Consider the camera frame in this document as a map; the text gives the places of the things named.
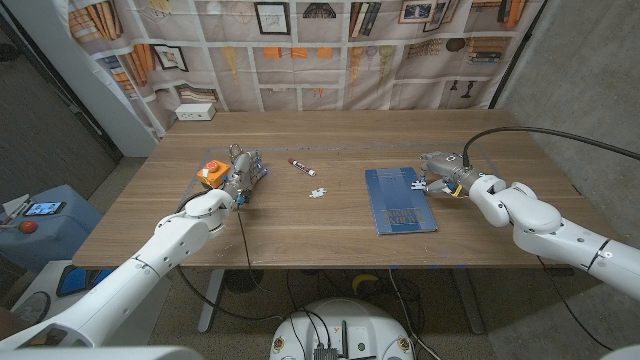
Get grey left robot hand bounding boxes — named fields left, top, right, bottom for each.
left=222, top=148, right=269, bottom=202

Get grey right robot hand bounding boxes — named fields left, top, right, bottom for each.
left=418, top=151, right=474, bottom=197

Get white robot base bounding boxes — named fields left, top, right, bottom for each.
left=268, top=298, right=415, bottom=360

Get maroon and white marker pen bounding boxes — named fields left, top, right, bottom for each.
left=287, top=157, right=317, bottom=177

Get blue notebook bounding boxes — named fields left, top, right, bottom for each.
left=364, top=166, right=439, bottom=236

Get orange emergency stop box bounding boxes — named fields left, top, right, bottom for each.
left=196, top=159, right=232, bottom=190

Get white power strip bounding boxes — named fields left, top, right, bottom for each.
left=174, top=102, right=217, bottom=122

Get black round fan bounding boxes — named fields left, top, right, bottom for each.
left=223, top=269, right=265, bottom=294

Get printed bookshelf backdrop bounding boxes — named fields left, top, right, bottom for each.
left=67, top=0, right=546, bottom=136

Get white table leg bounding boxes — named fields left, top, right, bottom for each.
left=197, top=269, right=226, bottom=334

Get black backdrop pole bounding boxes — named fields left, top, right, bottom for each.
left=488, top=0, right=549, bottom=110

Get grey table leg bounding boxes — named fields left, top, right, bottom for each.
left=452, top=267, right=486, bottom=335

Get yellow curved object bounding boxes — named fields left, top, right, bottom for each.
left=351, top=273, right=380, bottom=295

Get blue-grey cabinet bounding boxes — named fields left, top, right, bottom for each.
left=0, top=184, right=104, bottom=274

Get black smartphone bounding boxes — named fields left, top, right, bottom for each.
left=23, top=200, right=67, bottom=217

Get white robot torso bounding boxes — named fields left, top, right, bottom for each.
left=0, top=345, right=204, bottom=360

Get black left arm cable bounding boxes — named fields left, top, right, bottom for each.
left=172, top=189, right=286, bottom=322

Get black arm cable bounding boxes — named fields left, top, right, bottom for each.
left=172, top=189, right=286, bottom=322
left=461, top=125, right=640, bottom=169

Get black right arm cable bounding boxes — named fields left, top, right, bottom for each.
left=461, top=125, right=640, bottom=169

